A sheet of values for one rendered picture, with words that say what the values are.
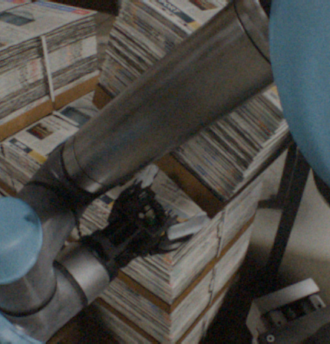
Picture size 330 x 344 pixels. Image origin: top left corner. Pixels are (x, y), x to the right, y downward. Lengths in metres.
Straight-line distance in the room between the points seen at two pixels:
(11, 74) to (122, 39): 0.50
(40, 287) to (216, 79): 0.26
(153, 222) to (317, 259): 1.44
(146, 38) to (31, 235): 0.33
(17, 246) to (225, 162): 0.31
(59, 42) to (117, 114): 0.76
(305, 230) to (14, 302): 1.71
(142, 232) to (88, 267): 0.08
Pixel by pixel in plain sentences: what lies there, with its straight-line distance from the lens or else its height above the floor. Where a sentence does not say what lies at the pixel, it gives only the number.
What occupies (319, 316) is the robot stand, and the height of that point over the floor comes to 0.82.
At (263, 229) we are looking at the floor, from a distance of 1.95.
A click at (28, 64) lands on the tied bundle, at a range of 1.08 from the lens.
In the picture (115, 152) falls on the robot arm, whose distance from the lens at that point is 0.38.
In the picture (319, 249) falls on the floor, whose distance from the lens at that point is 1.95.
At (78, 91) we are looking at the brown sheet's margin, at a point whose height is 0.86.
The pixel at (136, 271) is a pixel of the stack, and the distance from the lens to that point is 0.90.
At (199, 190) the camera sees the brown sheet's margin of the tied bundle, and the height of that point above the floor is 1.01.
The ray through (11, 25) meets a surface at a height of 1.07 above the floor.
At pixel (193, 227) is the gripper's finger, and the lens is 0.60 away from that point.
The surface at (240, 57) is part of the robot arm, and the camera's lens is 0.30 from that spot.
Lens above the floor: 1.42
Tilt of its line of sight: 40 degrees down
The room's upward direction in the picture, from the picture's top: straight up
